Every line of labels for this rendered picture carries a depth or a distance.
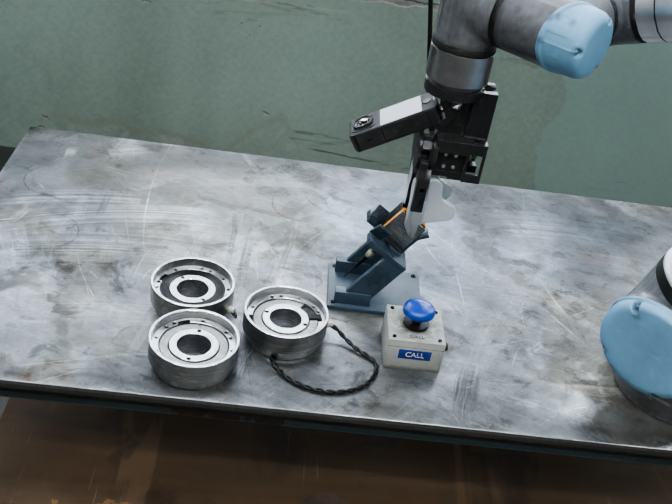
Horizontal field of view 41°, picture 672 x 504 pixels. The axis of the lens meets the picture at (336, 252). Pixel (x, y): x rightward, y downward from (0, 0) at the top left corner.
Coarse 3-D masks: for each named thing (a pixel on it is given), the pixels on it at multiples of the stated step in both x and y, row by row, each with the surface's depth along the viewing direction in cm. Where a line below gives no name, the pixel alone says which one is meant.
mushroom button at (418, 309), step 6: (408, 300) 110; (414, 300) 110; (420, 300) 110; (426, 300) 110; (408, 306) 109; (414, 306) 108; (420, 306) 109; (426, 306) 109; (432, 306) 109; (408, 312) 108; (414, 312) 108; (420, 312) 108; (426, 312) 108; (432, 312) 108; (414, 318) 108; (420, 318) 108; (426, 318) 108; (432, 318) 108
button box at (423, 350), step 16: (384, 320) 113; (400, 320) 111; (432, 320) 112; (384, 336) 112; (400, 336) 108; (416, 336) 108; (432, 336) 109; (384, 352) 110; (400, 352) 108; (416, 352) 108; (432, 352) 108; (400, 368) 110; (416, 368) 110; (432, 368) 110
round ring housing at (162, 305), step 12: (168, 264) 115; (180, 264) 116; (192, 264) 117; (204, 264) 117; (216, 264) 116; (156, 276) 113; (192, 276) 115; (228, 276) 115; (156, 288) 112; (180, 288) 114; (192, 288) 115; (204, 288) 115; (228, 288) 114; (156, 300) 110; (168, 300) 108; (192, 300) 111; (204, 300) 111; (228, 300) 111; (168, 312) 109; (216, 312) 110
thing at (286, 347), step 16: (272, 288) 113; (288, 288) 114; (256, 304) 112; (288, 304) 113; (320, 304) 112; (272, 320) 112; (288, 320) 113; (304, 320) 111; (256, 336) 107; (272, 336) 106; (288, 336) 106; (304, 336) 106; (320, 336) 108; (272, 352) 108; (288, 352) 107; (304, 352) 108
